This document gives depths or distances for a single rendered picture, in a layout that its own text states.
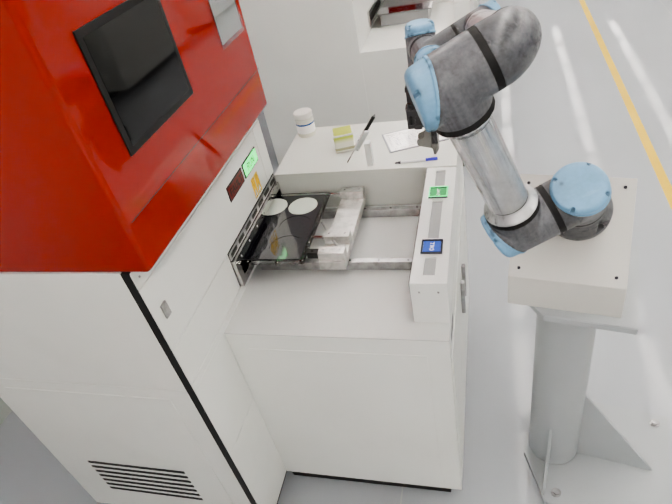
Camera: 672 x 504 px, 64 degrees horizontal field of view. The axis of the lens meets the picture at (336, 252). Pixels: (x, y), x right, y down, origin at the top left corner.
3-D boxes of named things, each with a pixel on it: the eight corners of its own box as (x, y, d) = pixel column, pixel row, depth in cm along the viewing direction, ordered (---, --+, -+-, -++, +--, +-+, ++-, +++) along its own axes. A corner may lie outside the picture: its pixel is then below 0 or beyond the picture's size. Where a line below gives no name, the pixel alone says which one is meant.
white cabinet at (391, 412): (291, 483, 202) (223, 334, 153) (342, 302, 274) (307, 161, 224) (467, 503, 184) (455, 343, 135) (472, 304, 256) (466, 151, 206)
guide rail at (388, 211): (285, 219, 192) (283, 212, 190) (286, 216, 193) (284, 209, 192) (426, 215, 178) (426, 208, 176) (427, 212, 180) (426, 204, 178)
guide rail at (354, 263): (261, 270, 172) (258, 262, 170) (263, 265, 173) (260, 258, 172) (419, 269, 158) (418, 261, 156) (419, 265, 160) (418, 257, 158)
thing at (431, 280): (414, 322, 142) (408, 283, 134) (430, 203, 183) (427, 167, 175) (450, 323, 140) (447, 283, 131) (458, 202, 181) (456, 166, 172)
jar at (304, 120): (296, 139, 208) (290, 116, 202) (301, 130, 213) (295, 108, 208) (314, 137, 206) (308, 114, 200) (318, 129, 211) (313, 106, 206)
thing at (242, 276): (239, 286, 163) (230, 262, 157) (280, 203, 196) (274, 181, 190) (244, 286, 163) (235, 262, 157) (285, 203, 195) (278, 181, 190)
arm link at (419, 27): (406, 30, 129) (400, 20, 135) (410, 75, 135) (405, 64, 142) (439, 23, 128) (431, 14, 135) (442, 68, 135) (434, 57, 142)
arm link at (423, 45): (456, 32, 119) (444, 19, 128) (411, 60, 122) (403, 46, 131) (470, 62, 123) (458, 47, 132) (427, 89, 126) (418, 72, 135)
